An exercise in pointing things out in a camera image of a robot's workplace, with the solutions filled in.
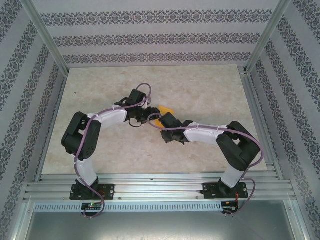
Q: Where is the grey sheet metal panel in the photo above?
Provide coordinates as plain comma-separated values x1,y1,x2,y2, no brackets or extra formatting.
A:
24,199,308,240

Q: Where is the circuit board with green light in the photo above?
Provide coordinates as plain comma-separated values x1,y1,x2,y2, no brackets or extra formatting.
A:
81,202,103,210

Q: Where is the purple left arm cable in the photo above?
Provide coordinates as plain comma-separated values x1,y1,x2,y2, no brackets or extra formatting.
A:
73,82,154,219

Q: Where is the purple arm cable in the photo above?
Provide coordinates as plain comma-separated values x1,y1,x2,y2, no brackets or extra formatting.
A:
147,112,265,218
73,82,154,219

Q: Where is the aluminium rail beam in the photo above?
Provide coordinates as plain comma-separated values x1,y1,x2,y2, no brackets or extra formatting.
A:
23,172,297,202

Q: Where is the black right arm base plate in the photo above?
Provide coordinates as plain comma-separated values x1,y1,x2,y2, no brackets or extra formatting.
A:
202,182,249,200

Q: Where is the aluminium side rail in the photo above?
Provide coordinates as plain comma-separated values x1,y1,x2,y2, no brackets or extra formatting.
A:
34,71,70,182
238,66,285,181

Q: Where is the slotted grey cable duct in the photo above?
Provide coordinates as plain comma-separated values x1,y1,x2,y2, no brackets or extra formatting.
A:
33,201,223,211

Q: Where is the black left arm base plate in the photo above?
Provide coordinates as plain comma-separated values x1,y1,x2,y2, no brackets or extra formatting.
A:
70,183,116,201

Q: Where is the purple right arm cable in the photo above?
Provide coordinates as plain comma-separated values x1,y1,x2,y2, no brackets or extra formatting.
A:
147,112,265,218

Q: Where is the aluminium frame post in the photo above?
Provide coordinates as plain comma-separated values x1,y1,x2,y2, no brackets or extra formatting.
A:
22,0,70,75
244,0,293,75

